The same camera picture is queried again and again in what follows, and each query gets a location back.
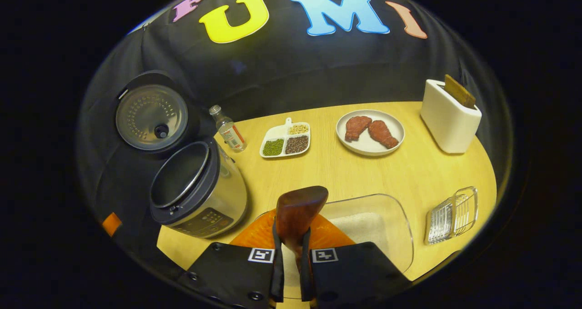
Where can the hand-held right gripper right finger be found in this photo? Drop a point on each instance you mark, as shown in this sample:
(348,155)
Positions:
(354,272)

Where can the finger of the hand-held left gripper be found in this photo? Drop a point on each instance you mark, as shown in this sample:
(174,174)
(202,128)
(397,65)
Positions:
(112,224)

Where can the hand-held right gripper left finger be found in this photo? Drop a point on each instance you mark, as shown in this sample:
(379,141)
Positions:
(232,272)

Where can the clear plastic rice container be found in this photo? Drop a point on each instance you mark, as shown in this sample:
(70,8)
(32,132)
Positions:
(395,227)

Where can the grey rice cooker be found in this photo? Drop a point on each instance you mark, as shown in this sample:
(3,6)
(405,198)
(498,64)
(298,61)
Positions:
(200,195)

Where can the brown wooden spoon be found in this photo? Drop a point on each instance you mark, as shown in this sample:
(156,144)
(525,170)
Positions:
(298,209)

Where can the white round plate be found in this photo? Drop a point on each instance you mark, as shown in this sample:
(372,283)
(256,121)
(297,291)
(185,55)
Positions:
(370,147)

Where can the red meat piece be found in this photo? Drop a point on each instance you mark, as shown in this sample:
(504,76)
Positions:
(357,127)
(384,135)

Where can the small glass bottle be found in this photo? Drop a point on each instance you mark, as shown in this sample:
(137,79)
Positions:
(229,132)

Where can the white divided grain dish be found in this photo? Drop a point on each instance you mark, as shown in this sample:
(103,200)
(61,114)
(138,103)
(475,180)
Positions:
(284,141)

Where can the white toaster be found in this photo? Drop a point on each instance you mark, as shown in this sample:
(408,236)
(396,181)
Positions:
(448,122)

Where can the brown toast slice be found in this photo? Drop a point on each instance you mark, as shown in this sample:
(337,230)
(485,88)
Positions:
(459,91)

